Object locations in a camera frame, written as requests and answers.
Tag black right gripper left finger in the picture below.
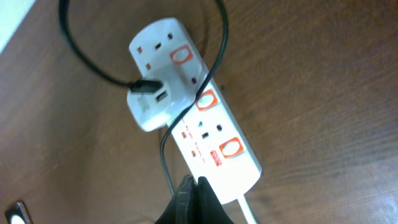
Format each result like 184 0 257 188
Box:
155 175 195 224

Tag white USB charger adapter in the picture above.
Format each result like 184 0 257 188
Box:
127 65 192 132

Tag white power strip cord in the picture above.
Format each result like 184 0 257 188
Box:
236 195 259 224

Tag white power strip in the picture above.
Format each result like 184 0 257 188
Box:
129 17 262 204

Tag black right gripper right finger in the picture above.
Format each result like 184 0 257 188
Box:
194 177 234 224

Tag black USB charging cable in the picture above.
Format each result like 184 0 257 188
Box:
58 0 230 197

